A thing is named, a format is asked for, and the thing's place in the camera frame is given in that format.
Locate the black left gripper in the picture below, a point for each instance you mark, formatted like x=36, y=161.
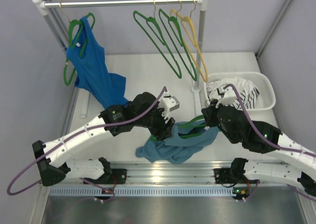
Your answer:
x=162, y=126

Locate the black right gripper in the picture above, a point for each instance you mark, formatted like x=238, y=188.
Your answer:
x=209, y=112

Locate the light blue tank top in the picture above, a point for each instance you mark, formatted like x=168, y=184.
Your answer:
x=174, y=154

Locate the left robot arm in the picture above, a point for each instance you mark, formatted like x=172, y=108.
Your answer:
x=55, y=158

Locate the yellow hanger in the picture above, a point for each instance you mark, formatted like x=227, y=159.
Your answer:
x=199, y=64

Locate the royal blue tank top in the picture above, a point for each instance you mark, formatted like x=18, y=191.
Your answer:
x=88, y=59

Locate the green hanger with blue top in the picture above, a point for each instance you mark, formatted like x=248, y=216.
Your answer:
x=71, y=36

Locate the striped garment in basket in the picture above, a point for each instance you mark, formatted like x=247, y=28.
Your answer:
x=248, y=96

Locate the white clothes in basket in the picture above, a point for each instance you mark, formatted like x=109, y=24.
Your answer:
x=243, y=86

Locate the white plastic laundry basket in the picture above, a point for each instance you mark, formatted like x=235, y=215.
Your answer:
x=266, y=100

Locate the silver clothes rack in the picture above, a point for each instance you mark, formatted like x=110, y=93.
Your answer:
x=44, y=7

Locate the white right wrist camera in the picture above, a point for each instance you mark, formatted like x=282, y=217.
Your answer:
x=227, y=96

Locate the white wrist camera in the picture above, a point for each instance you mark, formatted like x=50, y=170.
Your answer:
x=168, y=103
x=227, y=96

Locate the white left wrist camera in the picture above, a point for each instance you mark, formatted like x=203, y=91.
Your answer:
x=168, y=103

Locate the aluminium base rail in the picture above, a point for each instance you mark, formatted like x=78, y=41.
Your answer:
x=185, y=180

